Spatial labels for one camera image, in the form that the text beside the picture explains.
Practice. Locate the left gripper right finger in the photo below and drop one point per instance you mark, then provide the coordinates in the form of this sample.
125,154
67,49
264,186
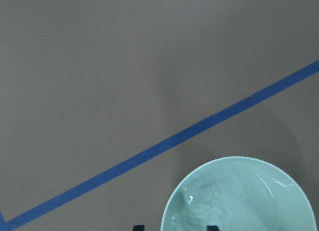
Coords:
212,228

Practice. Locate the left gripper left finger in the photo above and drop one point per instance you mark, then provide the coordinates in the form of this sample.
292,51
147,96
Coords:
138,228

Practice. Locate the mint green ceramic bowl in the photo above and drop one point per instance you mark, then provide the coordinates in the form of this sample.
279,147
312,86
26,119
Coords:
238,194

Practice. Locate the brown paper table mat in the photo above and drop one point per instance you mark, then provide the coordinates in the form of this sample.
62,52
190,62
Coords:
87,84

